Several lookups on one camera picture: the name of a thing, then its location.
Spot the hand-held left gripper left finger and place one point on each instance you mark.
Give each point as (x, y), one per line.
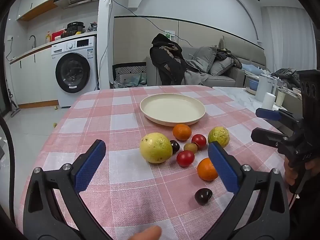
(91, 165)

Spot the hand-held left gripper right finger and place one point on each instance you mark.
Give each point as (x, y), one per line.
(223, 167)

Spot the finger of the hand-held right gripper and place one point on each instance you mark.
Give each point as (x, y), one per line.
(267, 136)
(268, 113)

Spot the orange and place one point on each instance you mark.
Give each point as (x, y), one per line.
(182, 132)
(206, 170)

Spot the greenish yellow guava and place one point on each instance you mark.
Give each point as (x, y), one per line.
(219, 136)

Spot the dark plum front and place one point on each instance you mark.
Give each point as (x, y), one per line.
(203, 196)

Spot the dark plum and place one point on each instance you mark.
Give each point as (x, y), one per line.
(203, 196)
(175, 146)

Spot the red tomato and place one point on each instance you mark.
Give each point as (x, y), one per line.
(199, 141)
(185, 158)

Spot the brown longan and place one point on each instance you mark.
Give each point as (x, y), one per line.
(190, 147)

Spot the yellow speckled guava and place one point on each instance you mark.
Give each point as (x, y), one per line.
(155, 148)

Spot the cream round plate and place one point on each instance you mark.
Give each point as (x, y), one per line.
(172, 109)

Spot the person's right hand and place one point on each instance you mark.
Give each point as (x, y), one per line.
(289, 176)

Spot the person's left hand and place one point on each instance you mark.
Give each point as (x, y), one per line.
(147, 233)

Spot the white paper roll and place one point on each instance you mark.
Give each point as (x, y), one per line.
(268, 101)

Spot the cream cup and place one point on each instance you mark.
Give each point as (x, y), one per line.
(280, 97)

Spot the white electric kettle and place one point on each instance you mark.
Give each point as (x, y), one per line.
(266, 85)

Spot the white marble table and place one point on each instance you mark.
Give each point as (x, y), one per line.
(240, 97)

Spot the dark clothing pile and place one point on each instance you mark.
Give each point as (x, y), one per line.
(285, 76)

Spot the pink checked tablecloth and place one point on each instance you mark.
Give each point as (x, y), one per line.
(120, 120)

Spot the grey sofa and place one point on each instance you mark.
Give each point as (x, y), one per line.
(225, 80)

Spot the small grey cushion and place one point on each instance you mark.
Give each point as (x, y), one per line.
(221, 67)

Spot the white curtain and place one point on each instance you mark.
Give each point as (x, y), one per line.
(287, 35)

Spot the grey blanket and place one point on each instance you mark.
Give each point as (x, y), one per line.
(195, 75)

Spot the large grey cushion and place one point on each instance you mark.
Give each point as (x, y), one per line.
(203, 57)

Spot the white washing machine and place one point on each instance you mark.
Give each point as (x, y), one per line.
(75, 72)

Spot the floor mop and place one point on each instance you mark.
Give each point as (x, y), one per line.
(13, 105)

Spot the geometric pattern storage box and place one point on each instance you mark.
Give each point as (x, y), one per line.
(130, 70)

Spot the white kitchen base cabinet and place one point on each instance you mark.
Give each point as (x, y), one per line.
(37, 77)

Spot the black patterned jacket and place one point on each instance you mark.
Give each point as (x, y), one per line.
(167, 62)

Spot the yellow soap bottle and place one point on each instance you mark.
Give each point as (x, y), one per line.
(48, 38)

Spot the red box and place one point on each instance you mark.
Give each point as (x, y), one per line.
(58, 34)

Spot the kitchen faucet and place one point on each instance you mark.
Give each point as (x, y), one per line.
(33, 40)

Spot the black pressure cooker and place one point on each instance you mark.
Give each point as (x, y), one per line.
(75, 28)

